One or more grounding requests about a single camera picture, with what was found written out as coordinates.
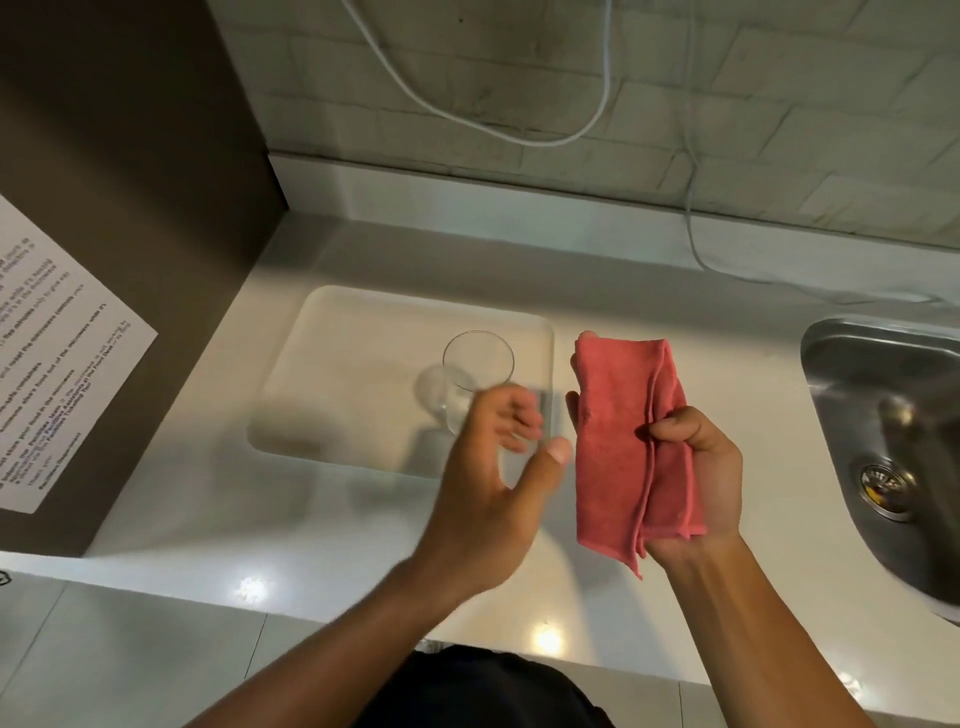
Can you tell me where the red microfiber cloth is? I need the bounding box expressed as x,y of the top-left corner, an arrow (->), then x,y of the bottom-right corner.
573,335 -> 708,582

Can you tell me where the person's left hand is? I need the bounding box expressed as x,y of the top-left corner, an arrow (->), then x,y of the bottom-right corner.
411,383 -> 573,606

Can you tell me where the white plastic tray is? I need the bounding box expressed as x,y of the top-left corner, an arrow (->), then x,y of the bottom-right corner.
246,285 -> 556,480

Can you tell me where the person's left forearm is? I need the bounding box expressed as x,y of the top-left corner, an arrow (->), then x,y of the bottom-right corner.
182,558 -> 468,728

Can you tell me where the person's right hand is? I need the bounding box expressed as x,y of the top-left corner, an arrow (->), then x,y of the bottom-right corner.
564,330 -> 745,568

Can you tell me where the person's black clothing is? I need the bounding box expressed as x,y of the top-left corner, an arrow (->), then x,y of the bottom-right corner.
351,645 -> 618,728

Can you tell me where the clear drinking glass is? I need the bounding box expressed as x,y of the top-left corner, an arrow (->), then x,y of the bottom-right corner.
415,330 -> 517,438

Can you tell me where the person's right forearm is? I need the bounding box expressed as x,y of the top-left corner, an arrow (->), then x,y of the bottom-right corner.
663,531 -> 893,728

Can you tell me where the brown cabinet panel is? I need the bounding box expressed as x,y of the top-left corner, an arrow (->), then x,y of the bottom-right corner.
0,0 -> 292,559

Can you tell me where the printed paper notice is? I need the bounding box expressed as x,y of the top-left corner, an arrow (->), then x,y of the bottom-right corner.
0,195 -> 160,516

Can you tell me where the white power cable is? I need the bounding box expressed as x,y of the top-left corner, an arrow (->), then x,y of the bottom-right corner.
341,0 -> 945,303

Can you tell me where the stainless steel sink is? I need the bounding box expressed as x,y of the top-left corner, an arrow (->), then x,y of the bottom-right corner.
799,318 -> 960,626

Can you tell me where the sink drain strainer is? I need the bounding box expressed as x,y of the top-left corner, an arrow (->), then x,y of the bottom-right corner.
858,462 -> 919,522

